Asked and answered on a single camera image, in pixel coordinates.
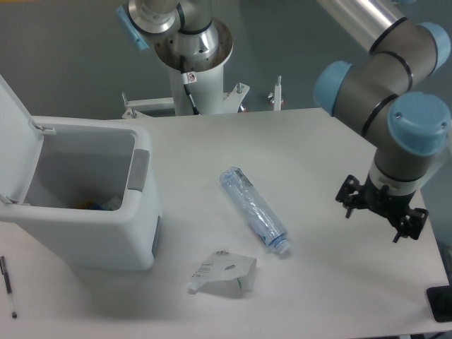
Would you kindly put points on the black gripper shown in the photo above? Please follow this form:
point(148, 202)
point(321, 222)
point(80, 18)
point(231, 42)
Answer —
point(408, 222)

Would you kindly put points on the white push-lid trash can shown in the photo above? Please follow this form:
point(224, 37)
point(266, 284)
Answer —
point(50, 164)

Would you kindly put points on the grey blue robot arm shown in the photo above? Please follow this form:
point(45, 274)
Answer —
point(376, 100)

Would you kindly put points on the trash inside the can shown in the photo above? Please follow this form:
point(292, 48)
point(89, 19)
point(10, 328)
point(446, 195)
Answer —
point(113, 203)

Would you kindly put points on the black device at table corner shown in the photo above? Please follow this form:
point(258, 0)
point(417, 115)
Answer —
point(440, 302)

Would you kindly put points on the clear plastic water bottle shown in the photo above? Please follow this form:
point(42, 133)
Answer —
point(259, 215)

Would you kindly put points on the black pen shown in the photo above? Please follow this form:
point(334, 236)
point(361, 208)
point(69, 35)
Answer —
point(9, 291)

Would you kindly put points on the white bracket with bolt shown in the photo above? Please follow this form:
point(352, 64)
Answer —
point(275, 98)

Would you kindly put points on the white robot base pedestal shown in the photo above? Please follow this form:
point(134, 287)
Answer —
point(195, 65)

